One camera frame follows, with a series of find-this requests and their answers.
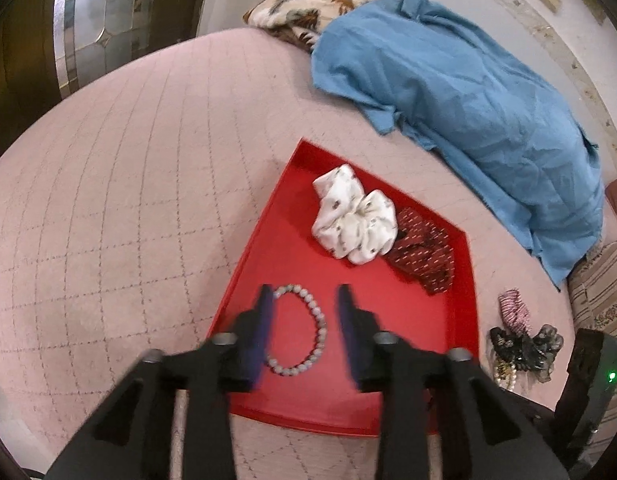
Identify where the white pearl bracelet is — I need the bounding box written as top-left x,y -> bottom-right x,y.
493,360 -> 520,393

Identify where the red tray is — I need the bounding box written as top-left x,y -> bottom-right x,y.
207,137 -> 480,438

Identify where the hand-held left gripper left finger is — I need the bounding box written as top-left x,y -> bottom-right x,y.
43,284 -> 275,480

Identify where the pink striped scrunchie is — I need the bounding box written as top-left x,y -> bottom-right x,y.
497,287 -> 533,335

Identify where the wooden door with stained glass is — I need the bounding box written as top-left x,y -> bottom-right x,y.
0,0 -> 215,161

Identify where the grey sheer scrunchie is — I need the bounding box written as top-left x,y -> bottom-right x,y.
526,324 -> 566,385

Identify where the blue cloth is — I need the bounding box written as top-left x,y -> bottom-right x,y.
311,0 -> 606,291

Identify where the white floral scrunchie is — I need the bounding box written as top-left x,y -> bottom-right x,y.
311,164 -> 400,266

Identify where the striped floral cushion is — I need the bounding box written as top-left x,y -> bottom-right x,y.
566,239 -> 617,343

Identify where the black patterned scrunchie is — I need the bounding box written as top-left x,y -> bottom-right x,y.
489,326 -> 534,367

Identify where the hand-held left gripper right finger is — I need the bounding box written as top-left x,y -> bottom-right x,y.
337,284 -> 573,480

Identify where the brown floral blanket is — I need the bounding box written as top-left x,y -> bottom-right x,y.
242,0 -> 395,56

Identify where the red dotted scrunchie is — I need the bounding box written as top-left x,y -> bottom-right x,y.
385,206 -> 454,296

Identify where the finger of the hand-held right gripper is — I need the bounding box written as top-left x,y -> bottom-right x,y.
511,394 -> 558,423

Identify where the pink quilted bed cover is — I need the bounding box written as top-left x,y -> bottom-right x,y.
0,27 -> 614,480

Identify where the grey bead bracelet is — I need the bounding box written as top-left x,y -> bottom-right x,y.
265,284 -> 329,377

